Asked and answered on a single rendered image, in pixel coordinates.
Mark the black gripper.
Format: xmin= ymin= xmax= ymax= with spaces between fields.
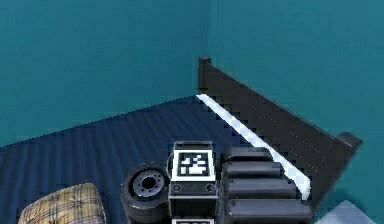
xmin=120 ymin=162 xmax=172 ymax=224

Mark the dark blue bed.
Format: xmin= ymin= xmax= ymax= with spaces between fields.
xmin=0 ymin=56 xmax=364 ymax=224

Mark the beige plaid pillow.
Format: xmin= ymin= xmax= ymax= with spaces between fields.
xmin=17 ymin=182 xmax=108 ymax=224

